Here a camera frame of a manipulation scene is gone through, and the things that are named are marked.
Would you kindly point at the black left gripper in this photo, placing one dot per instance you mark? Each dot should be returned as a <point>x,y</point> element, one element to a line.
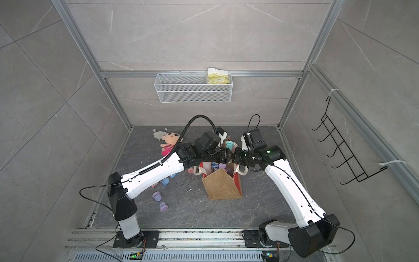
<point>225,158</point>

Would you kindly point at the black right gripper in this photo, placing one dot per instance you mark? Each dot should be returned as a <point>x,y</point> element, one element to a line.
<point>237,158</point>

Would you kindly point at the green hourglass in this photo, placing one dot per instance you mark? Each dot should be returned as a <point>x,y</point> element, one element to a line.
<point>230,145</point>

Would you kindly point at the blue hourglass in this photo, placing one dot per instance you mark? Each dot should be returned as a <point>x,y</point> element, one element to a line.
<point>166,180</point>

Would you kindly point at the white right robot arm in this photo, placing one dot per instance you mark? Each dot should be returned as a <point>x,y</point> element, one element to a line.
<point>313,228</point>

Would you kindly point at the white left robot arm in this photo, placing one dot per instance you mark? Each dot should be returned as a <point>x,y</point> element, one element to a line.
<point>122,190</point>

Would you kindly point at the purple hourglass left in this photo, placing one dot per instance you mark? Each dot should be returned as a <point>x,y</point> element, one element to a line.
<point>158,198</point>

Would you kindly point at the pink plush doll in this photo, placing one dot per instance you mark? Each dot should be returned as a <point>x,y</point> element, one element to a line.
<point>170,140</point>

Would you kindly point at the white fluffy plush toy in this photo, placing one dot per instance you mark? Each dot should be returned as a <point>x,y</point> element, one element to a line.
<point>159,134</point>

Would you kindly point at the yellow wipes packet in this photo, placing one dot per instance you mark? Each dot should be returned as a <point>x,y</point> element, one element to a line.
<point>217,77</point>

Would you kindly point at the white wire wall basket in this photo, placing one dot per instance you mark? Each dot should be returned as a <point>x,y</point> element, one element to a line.
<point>193,88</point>

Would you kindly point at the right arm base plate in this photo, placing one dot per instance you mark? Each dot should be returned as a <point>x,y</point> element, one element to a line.
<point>258,239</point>

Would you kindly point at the black wire hook rack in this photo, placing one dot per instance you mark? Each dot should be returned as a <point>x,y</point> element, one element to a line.
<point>343,149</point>

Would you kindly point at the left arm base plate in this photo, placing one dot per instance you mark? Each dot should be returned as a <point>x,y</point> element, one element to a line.
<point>147,239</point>

